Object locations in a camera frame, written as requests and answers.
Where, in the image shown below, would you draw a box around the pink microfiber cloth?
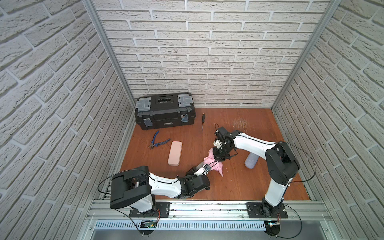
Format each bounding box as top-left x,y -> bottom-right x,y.
204,148 -> 224,177

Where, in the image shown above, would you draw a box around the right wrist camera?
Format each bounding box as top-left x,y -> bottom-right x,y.
213,139 -> 222,149

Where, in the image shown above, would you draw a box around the black handled screwdriver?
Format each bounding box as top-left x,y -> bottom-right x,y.
202,113 -> 206,130

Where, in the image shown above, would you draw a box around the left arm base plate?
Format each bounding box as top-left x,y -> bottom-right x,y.
129,201 -> 171,218

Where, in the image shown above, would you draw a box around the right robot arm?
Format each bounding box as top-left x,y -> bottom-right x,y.
213,127 -> 300,216

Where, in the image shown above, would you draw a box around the black plastic toolbox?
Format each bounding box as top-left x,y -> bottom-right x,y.
135,93 -> 196,130

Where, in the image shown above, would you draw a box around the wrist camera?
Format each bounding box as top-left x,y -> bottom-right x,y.
213,139 -> 222,149
194,164 -> 212,177

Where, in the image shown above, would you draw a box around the lavender eyeglass case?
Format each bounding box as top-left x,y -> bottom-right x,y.
245,153 -> 260,169

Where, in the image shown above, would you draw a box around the pink eyeglass case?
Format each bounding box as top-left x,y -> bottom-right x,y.
168,141 -> 183,166

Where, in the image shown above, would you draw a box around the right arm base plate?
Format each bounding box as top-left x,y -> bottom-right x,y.
246,202 -> 288,219

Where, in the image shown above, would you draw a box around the grey felt eyeglass case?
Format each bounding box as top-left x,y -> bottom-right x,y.
194,162 -> 206,171

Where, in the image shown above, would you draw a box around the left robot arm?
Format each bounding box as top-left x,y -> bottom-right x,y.
110,164 -> 211,213

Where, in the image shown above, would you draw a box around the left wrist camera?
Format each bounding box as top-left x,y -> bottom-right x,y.
194,164 -> 212,177

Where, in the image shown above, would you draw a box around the blue handled pliers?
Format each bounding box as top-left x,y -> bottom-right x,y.
148,130 -> 171,150

